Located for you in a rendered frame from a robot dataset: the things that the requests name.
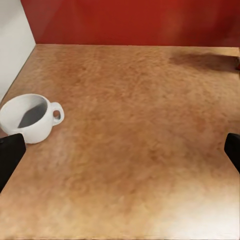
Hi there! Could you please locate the coffee cup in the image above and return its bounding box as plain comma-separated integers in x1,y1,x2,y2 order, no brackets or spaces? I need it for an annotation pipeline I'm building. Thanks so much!
0,93,65,144

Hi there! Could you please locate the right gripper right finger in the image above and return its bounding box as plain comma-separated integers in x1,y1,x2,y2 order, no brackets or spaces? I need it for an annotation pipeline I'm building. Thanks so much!
224,133,240,173

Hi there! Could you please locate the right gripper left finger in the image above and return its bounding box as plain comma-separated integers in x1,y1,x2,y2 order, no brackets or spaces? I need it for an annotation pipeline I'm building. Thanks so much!
0,133,26,193

